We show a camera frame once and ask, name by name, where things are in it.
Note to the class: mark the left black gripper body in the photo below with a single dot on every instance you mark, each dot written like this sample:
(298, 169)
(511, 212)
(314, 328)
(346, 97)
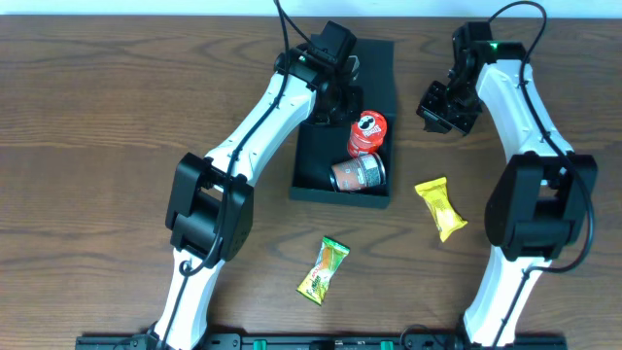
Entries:
(337, 108)

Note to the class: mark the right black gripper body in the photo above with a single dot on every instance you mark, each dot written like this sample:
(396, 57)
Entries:
(442, 113)

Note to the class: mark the red Pringles can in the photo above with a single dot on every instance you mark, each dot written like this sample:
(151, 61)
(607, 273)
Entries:
(367, 134)

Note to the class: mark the silver-sided Pringles can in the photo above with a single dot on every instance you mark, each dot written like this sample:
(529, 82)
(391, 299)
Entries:
(358, 173)

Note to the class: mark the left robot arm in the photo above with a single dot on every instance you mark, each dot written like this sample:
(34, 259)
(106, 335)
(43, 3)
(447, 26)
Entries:
(211, 205)

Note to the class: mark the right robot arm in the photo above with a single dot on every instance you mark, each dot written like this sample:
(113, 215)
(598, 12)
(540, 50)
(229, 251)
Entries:
(542, 199)

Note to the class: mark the green yellow snack packet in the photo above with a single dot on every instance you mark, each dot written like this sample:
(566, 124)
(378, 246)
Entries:
(316, 283)

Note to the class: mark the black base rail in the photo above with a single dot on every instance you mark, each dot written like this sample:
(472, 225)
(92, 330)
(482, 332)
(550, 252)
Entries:
(234, 341)

